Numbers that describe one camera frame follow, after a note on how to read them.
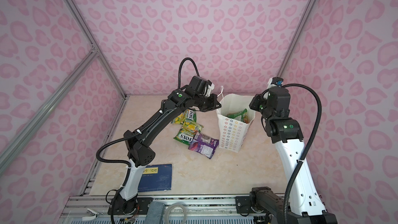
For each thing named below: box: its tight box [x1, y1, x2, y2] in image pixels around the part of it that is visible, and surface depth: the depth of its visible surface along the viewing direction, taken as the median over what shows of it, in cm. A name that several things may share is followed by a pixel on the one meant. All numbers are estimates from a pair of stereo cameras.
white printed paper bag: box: [216, 93, 256, 153], surface depth 80 cm
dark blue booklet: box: [137, 163, 173, 193], surface depth 83 cm
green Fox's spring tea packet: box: [173, 120, 204, 146], surface depth 99 cm
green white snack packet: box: [226, 108, 248, 123], surface depth 90 cm
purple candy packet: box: [188, 131, 220, 160], surface depth 92 cm
